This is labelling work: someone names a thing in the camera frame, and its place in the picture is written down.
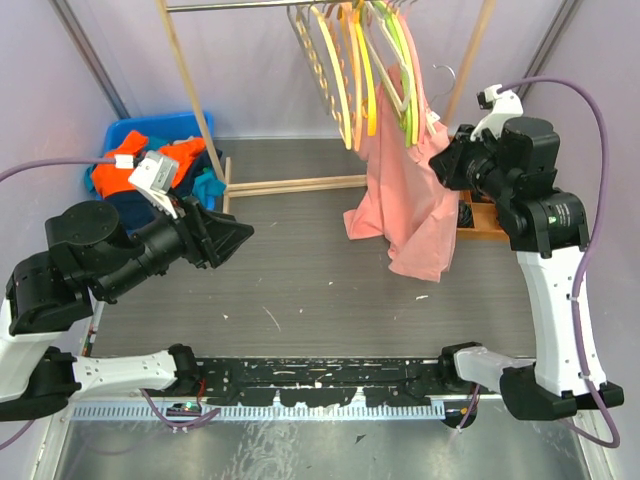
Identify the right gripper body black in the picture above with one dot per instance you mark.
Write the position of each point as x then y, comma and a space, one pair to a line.
481, 170

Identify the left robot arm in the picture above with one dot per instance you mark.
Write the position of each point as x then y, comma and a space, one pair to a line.
91, 257

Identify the teal garment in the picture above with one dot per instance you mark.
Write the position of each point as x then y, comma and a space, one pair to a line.
206, 187

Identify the pale yellow hanger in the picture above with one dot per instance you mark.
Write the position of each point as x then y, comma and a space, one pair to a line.
338, 101

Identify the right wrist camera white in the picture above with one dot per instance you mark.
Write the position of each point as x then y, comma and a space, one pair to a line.
502, 106

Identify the grey hanger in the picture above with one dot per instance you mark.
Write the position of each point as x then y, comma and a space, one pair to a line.
301, 28

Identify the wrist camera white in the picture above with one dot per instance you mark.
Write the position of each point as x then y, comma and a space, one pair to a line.
152, 177
502, 106

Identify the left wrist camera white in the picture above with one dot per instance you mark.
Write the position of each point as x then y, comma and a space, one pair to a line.
152, 177

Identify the blue plastic bin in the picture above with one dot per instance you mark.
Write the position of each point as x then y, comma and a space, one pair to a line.
172, 128

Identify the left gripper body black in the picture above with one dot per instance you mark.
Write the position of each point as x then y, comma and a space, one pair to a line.
175, 239

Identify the light orange hanger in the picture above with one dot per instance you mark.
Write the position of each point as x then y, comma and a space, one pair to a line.
345, 15

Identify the rolled dark sock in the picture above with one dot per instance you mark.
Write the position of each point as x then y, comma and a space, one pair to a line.
465, 215

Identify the yellow green hanger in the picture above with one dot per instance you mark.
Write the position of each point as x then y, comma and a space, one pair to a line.
400, 34

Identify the navy garment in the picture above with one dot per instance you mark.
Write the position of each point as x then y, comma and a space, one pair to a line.
135, 211

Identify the cream hanger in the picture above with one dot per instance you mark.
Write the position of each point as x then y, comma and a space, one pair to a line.
447, 78

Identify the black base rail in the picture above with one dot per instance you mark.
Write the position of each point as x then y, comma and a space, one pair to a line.
318, 382

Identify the wooden clothes rack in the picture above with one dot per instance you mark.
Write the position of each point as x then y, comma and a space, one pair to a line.
280, 98

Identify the wooden compartment tray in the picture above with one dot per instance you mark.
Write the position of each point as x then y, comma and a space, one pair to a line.
485, 215

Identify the orange garment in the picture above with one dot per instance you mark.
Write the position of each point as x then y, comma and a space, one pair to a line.
191, 155

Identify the pink t shirt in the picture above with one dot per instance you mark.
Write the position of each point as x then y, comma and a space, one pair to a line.
404, 201

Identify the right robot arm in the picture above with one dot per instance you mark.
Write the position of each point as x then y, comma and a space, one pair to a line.
548, 231

